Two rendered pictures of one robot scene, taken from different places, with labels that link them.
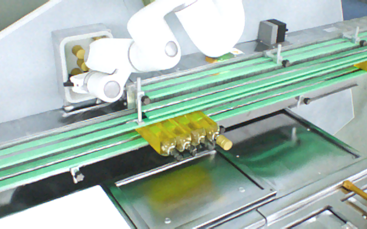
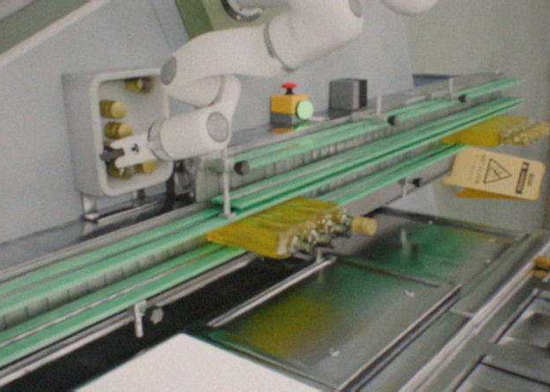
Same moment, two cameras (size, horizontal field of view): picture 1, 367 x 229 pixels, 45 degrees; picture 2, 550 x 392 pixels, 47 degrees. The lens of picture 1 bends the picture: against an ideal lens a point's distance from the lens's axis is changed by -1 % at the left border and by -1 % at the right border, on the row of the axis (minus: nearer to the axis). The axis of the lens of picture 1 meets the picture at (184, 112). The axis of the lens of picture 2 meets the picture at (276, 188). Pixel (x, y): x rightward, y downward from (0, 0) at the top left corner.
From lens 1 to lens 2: 0.57 m
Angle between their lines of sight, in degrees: 22
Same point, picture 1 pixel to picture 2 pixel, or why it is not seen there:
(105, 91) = (210, 130)
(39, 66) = (42, 137)
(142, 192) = (263, 327)
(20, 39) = (11, 85)
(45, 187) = (73, 365)
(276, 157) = (417, 256)
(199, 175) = (334, 290)
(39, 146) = (74, 269)
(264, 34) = (340, 97)
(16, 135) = (22, 258)
